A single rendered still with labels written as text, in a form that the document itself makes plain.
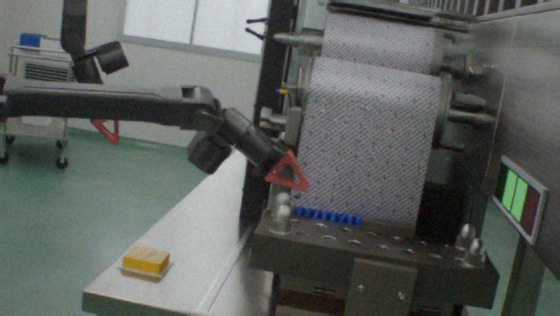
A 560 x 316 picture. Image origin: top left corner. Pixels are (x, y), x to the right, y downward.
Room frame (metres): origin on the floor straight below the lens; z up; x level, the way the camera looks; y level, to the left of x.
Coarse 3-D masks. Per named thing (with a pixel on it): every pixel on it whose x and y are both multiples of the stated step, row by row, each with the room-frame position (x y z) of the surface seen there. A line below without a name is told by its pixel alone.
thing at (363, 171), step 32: (320, 128) 1.26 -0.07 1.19; (352, 128) 1.26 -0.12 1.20; (320, 160) 1.26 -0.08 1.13; (352, 160) 1.26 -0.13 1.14; (384, 160) 1.25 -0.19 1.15; (416, 160) 1.25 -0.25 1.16; (320, 192) 1.26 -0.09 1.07; (352, 192) 1.26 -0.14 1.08; (384, 192) 1.25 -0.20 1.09; (416, 192) 1.25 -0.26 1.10
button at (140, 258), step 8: (136, 248) 1.21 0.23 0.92; (144, 248) 1.22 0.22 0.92; (128, 256) 1.16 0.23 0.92; (136, 256) 1.17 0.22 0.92; (144, 256) 1.17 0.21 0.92; (152, 256) 1.18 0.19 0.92; (160, 256) 1.19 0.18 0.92; (168, 256) 1.21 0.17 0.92; (128, 264) 1.16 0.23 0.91; (136, 264) 1.16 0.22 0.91; (144, 264) 1.15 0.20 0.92; (152, 264) 1.15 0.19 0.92; (160, 264) 1.15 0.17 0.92; (168, 264) 1.22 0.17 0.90; (152, 272) 1.15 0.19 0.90; (160, 272) 1.16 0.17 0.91
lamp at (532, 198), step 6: (528, 192) 0.85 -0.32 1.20; (534, 192) 0.82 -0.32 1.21; (528, 198) 0.84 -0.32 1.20; (534, 198) 0.82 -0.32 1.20; (528, 204) 0.83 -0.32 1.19; (534, 204) 0.81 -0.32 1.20; (528, 210) 0.83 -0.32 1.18; (534, 210) 0.80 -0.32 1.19; (522, 216) 0.85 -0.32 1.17; (528, 216) 0.82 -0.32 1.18; (522, 222) 0.84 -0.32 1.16; (528, 222) 0.82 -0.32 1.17; (528, 228) 0.81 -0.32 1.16
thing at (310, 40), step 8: (304, 32) 1.56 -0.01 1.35; (312, 32) 1.56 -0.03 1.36; (320, 32) 1.56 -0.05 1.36; (304, 40) 1.55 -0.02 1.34; (312, 40) 1.55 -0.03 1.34; (320, 40) 1.55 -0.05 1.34; (304, 48) 1.55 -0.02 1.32; (312, 48) 1.55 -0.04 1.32; (320, 48) 1.55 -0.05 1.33; (320, 56) 1.56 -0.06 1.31
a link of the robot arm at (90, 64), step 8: (88, 56) 1.57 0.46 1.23; (96, 56) 1.56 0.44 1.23; (80, 64) 1.54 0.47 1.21; (88, 64) 1.55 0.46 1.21; (72, 72) 1.56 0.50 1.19; (80, 72) 1.54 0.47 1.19; (88, 72) 1.55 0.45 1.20; (96, 72) 1.56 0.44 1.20; (80, 80) 1.55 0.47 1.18; (88, 80) 1.55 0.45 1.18
